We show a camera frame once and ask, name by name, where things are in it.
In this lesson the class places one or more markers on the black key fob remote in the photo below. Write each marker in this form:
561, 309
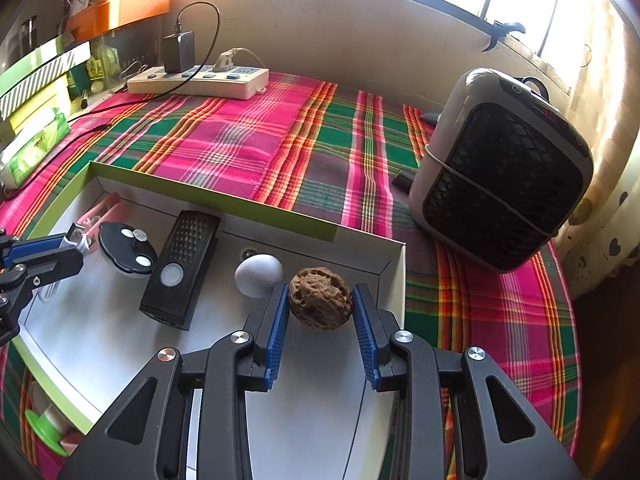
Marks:
120, 255

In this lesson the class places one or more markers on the brown walnut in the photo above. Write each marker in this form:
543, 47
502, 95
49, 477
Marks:
320, 300

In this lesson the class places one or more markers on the white grey striped box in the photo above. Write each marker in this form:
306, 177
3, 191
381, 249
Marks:
55, 67

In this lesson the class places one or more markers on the yellow-green cardboard box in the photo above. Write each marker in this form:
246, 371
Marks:
40, 105

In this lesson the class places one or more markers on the white printed paper bag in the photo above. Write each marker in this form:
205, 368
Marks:
79, 5

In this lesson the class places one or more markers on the small white jar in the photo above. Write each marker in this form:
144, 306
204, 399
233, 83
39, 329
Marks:
39, 395

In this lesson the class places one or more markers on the green round lid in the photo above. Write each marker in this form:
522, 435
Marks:
42, 432

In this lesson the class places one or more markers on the orange plastic tray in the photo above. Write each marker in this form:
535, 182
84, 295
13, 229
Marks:
125, 10

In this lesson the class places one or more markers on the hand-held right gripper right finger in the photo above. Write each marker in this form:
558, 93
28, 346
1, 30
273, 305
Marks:
367, 340

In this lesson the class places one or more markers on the green tissue pack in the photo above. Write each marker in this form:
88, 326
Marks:
35, 150

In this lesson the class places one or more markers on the pink green plaid tablecloth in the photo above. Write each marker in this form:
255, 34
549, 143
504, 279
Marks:
300, 125

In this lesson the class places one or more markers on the green cardboard box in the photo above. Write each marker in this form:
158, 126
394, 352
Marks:
115, 340

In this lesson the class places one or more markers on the white plug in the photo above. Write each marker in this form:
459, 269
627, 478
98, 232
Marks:
225, 60

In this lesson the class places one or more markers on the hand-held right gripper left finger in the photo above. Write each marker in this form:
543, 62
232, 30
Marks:
277, 340

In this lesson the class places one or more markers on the white mushroom-shaped knob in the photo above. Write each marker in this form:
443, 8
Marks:
255, 275

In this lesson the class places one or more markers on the light green flat box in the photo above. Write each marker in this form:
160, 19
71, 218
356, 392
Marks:
25, 67

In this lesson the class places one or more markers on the small black plug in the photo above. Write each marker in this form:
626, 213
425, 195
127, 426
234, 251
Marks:
402, 180

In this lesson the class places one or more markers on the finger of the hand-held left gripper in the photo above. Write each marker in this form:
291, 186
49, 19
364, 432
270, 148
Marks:
50, 266
40, 249

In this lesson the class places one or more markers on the black window latch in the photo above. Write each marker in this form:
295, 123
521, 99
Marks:
505, 27

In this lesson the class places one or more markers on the yellow-green small packets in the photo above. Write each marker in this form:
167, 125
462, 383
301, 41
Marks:
100, 67

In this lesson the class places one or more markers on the black charger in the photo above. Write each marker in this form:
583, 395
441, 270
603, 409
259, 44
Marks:
177, 52

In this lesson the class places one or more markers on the white power strip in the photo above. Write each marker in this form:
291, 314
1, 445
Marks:
200, 85

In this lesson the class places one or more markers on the pink and grey clip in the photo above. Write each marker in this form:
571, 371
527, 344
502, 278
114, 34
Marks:
100, 210

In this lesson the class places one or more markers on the grey space heater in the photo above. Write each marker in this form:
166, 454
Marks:
500, 185

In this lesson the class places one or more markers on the cream heart-print curtain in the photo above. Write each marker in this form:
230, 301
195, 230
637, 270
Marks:
600, 210

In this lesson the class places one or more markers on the black doorbell button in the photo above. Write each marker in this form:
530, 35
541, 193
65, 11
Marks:
190, 240

